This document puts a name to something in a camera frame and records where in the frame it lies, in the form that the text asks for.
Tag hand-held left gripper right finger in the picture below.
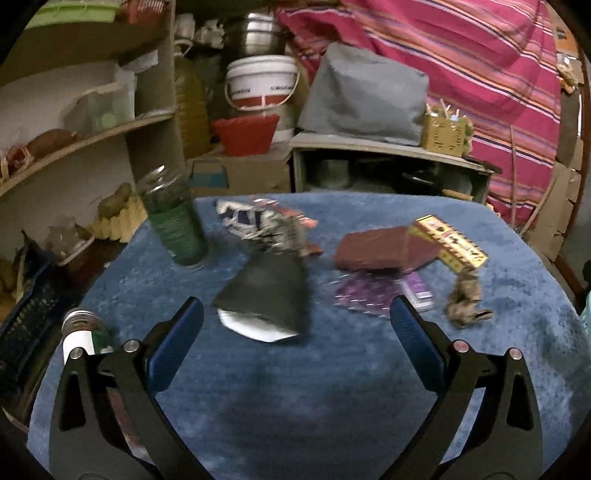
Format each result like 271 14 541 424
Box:
384 295 544 480

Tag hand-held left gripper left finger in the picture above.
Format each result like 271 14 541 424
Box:
50 296 213 480

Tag brown paper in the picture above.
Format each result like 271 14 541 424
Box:
445 272 495 329

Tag brown packet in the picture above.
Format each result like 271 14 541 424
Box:
334 225 445 272

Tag black foil pouch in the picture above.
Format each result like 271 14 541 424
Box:
211 249 309 343

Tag pink pill strip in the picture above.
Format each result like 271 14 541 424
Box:
401 271 435 311

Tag purple blister pack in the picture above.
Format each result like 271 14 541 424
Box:
333 270 404 317

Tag clear jar with white label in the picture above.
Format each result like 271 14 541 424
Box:
61 308 118 358

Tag yellow printed box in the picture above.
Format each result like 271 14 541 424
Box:
409 215 489 272

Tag green glass jar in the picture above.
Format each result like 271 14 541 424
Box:
136 165 208 267

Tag dark red bowl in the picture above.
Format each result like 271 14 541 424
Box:
58 235 116 282

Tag blue fleece blanket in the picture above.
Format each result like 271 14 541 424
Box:
28 193 587 480

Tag yellow egg tray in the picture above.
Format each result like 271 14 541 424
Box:
88 194 148 241

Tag blue plastic crate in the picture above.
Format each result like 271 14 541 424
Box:
0 256 70 402

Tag large potato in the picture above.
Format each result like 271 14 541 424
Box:
98 182 134 217

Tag cardboard box with blue print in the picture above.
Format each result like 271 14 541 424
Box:
187 154 293 197

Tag wooden stick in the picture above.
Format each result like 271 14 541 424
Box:
519 180 557 236

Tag yellow mesh bag of potatoes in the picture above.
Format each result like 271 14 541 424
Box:
0 258 24 319

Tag brown cardboard sheets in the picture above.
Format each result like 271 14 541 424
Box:
526 134 583 264

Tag low wooden table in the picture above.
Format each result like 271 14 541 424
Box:
288 133 502 206

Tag yellow box with sticks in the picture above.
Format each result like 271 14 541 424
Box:
422 111 467 158

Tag red plastic basket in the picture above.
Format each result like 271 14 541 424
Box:
211 114 281 158

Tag yellow oil jug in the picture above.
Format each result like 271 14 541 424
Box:
173 41 213 160

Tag clear plastic container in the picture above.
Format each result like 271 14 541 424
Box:
62 83 137 137

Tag sweet potato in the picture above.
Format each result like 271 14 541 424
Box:
28 129 78 158

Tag grey cushion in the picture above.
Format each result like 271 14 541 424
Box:
298 42 430 146

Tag white plastic bucket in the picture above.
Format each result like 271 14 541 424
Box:
225 54 301 112

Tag pink striped cloth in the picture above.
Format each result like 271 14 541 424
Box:
274 0 561 227

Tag cluster of white jars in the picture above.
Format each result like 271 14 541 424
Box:
175 13 227 47

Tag wooden shelf unit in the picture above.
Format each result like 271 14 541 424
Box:
0 0 188 296

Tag steel pot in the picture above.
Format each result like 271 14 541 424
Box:
225 11 289 58

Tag small red basket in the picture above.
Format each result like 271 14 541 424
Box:
121 0 176 24

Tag green plastic tray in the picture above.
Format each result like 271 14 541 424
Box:
25 0 123 31

